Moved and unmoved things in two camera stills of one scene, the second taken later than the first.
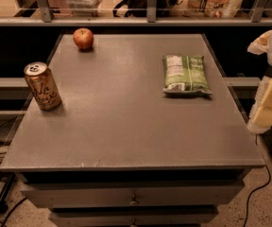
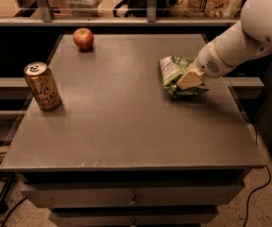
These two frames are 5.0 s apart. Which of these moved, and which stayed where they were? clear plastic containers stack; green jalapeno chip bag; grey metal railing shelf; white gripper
Moved: white gripper
Stayed: clear plastic containers stack; green jalapeno chip bag; grey metal railing shelf
